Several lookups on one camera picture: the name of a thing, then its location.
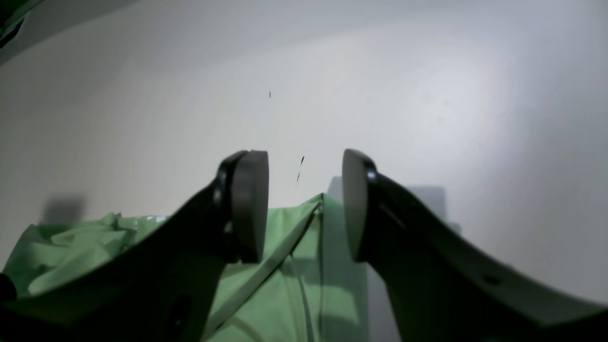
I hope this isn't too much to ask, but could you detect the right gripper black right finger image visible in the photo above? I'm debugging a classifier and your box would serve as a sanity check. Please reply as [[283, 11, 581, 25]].
[[342, 149, 608, 342]]

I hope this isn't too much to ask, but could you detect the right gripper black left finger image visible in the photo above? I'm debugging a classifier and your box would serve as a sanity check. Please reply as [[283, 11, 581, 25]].
[[1, 150, 269, 342]]

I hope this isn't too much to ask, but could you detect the light green T-shirt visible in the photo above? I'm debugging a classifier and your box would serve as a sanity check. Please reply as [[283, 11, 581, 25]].
[[1, 193, 369, 342]]

